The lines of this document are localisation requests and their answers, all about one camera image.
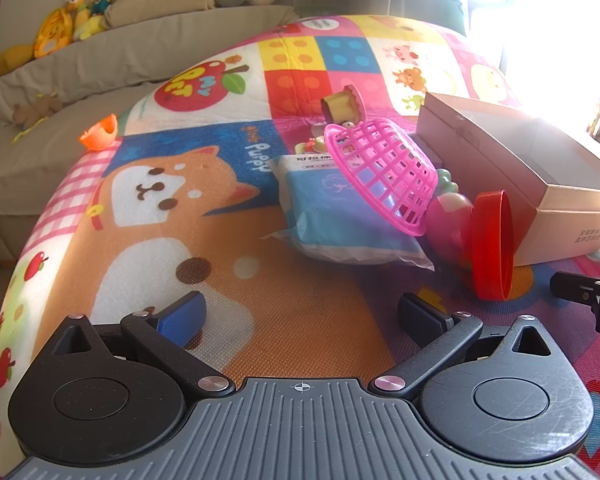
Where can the pink strawberry toy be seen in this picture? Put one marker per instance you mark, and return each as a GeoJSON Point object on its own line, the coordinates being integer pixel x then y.
{"type": "Point", "coordinates": [450, 220]}

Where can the beige folded blanket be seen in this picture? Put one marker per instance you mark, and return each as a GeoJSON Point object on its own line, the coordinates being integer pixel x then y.
{"type": "Point", "coordinates": [155, 5]}

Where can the pink toy camera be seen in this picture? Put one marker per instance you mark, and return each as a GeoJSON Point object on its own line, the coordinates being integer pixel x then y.
{"type": "Point", "coordinates": [310, 147]}

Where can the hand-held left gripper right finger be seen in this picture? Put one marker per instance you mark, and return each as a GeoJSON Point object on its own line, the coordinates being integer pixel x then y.
{"type": "Point", "coordinates": [422, 320]}

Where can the red plastic lid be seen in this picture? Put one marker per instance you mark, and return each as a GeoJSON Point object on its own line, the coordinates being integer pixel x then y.
{"type": "Point", "coordinates": [485, 250]}

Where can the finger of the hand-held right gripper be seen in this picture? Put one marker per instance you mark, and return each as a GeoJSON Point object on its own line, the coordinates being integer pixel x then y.
{"type": "Point", "coordinates": [580, 287]}

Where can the orange yellow plush backpack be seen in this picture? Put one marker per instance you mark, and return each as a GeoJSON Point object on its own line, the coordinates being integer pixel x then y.
{"type": "Point", "coordinates": [52, 32]}

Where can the beige cardboard box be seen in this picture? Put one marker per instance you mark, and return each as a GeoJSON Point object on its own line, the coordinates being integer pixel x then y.
{"type": "Point", "coordinates": [555, 230]}

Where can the grey covered sofa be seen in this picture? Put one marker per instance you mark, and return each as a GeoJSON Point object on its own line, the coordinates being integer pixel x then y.
{"type": "Point", "coordinates": [80, 70]}

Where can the pink plastic toy basket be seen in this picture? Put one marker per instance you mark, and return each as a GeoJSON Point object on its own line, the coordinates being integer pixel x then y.
{"type": "Point", "coordinates": [370, 192]}

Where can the yellow cushion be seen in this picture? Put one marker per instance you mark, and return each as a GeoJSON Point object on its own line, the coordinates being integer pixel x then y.
{"type": "Point", "coordinates": [5, 62]}

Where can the blue white tissue pack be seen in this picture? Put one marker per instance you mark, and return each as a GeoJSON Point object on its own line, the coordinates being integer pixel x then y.
{"type": "Point", "coordinates": [330, 230]}

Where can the brown plush toy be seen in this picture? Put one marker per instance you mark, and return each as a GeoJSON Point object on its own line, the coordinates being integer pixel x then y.
{"type": "Point", "coordinates": [35, 110]}

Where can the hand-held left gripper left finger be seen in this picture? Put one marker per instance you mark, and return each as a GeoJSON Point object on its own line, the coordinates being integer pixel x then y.
{"type": "Point", "coordinates": [180, 317]}

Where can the orange plastic shell toy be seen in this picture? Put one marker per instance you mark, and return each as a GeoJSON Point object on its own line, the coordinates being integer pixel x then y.
{"type": "Point", "coordinates": [97, 137]}

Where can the yellow green plush duck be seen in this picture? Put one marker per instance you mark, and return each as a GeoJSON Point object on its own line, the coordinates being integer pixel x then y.
{"type": "Point", "coordinates": [82, 15]}

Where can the yellow toy cup pink lid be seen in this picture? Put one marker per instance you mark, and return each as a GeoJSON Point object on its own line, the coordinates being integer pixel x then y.
{"type": "Point", "coordinates": [337, 105]}

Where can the colourful cartoon play mat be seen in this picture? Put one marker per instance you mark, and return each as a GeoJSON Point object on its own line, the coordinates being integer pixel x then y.
{"type": "Point", "coordinates": [305, 285]}

